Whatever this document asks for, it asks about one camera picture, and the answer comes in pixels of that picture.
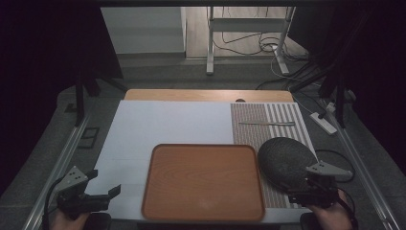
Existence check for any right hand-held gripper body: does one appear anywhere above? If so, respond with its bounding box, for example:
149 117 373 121
287 160 354 209

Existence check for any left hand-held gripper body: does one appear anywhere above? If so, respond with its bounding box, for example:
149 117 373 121
56 165 111 221

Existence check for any dark grey round plate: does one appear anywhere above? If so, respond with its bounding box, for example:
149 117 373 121
257 136 319 195

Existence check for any person's left hand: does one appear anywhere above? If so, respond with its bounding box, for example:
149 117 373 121
50 210 91 230

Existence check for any person's right hand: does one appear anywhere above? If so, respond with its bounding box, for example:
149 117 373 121
306 191 352 230

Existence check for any white power strip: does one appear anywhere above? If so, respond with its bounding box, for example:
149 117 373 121
309 111 338 135

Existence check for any slim metal utensil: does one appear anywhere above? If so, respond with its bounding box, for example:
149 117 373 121
237 121 297 127

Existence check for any striped woven placemat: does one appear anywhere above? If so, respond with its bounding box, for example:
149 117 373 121
230 102 318 210

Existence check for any black tripod stand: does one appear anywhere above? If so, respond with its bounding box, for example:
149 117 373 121
288 60 357 129
65 71 129 127

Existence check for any white board sheet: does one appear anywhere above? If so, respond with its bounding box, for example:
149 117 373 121
83 100 317 224

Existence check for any brown wooden tray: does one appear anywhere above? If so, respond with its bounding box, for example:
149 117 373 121
141 143 266 222

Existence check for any wooden table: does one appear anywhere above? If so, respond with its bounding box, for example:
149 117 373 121
123 88 295 104

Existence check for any white cabinet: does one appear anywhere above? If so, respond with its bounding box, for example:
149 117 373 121
100 7 187 56

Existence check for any white metal stand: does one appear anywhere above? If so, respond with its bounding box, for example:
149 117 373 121
205 6 297 77

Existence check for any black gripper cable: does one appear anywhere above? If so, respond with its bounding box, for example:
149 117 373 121
315 149 359 230
42 176 66 230

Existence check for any aluminium rail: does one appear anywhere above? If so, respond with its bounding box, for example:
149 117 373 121
319 97 406 230
21 113 94 230

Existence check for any tangle of floor cables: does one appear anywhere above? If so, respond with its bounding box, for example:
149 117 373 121
213 7 310 63

